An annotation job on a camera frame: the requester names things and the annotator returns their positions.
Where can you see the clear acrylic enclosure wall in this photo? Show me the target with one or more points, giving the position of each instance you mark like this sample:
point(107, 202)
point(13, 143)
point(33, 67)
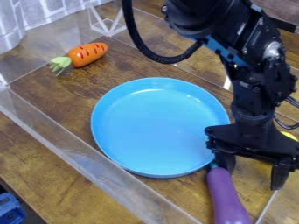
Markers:
point(49, 160)

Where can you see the orange toy carrot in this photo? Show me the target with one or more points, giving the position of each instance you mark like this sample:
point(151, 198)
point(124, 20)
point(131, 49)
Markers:
point(80, 56)

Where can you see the purple toy eggplant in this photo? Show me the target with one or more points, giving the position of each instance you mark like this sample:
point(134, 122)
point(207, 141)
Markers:
point(228, 209)

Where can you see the white checkered curtain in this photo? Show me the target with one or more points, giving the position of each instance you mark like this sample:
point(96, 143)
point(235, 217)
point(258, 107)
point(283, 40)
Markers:
point(21, 15)

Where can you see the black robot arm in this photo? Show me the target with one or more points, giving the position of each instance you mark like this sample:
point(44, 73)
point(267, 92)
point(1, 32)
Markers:
point(238, 31)

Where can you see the blue plastic box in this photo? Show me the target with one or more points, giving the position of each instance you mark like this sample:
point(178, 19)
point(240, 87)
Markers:
point(12, 213)

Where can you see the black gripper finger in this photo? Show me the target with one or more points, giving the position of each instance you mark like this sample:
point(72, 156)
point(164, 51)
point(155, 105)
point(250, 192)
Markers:
point(226, 161)
point(279, 175)

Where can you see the blue round tray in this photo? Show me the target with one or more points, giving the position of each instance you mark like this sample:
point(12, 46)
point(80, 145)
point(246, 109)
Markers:
point(148, 122)

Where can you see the yellow toy lemon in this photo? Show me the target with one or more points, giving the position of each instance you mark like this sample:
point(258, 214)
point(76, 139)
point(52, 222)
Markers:
point(290, 135)

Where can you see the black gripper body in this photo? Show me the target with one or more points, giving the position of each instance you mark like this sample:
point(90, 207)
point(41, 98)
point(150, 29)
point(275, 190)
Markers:
point(254, 138)

